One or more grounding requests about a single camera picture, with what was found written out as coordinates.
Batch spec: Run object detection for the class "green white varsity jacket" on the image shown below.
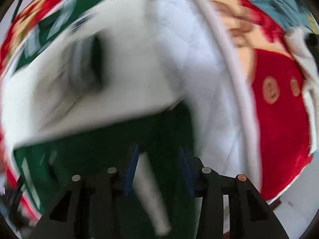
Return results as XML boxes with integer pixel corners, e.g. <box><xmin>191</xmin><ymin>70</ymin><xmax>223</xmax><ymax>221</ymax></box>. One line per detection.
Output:
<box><xmin>1</xmin><ymin>0</ymin><xmax>196</xmax><ymax>238</ymax></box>

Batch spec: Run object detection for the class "red floral blanket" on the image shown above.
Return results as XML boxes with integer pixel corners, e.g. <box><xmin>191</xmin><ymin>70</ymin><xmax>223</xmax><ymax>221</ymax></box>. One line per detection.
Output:
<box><xmin>1</xmin><ymin>0</ymin><xmax>312</xmax><ymax>220</ymax></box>

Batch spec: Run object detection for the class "white diamond pattern sheet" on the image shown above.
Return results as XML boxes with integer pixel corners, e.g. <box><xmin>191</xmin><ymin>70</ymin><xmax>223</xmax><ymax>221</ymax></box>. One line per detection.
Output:
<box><xmin>149</xmin><ymin>0</ymin><xmax>262</xmax><ymax>189</ymax></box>

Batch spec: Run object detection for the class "black white fleece garment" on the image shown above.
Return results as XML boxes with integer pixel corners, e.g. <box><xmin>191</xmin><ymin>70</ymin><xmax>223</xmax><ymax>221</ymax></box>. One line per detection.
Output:
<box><xmin>284</xmin><ymin>26</ymin><xmax>318</xmax><ymax>154</ymax></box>

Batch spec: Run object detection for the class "blue quilted duvet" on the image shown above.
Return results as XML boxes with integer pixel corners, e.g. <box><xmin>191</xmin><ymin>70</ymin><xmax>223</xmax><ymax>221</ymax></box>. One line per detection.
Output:
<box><xmin>248</xmin><ymin>0</ymin><xmax>318</xmax><ymax>34</ymax></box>

